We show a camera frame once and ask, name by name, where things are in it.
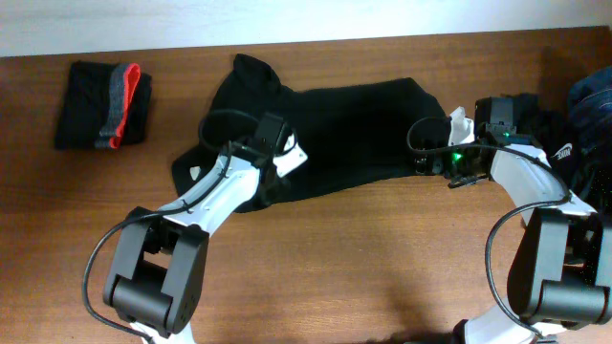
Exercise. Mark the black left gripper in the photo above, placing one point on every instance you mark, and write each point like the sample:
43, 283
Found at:
273, 190

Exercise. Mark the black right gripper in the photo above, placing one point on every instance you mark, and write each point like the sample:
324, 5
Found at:
440, 165

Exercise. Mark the black t-shirt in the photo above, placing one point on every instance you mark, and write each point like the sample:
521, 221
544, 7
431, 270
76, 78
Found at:
352, 135

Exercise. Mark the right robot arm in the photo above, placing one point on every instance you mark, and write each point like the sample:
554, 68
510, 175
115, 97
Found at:
560, 278

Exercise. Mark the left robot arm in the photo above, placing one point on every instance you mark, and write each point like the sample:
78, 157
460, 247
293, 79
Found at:
156, 277

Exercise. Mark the black clothes pile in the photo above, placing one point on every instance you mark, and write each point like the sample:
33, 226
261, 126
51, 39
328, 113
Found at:
579, 150

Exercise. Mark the blue denim garment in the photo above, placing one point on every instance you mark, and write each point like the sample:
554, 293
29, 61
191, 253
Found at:
589, 106

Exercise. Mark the folded black garment red band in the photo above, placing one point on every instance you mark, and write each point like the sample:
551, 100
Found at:
105, 106

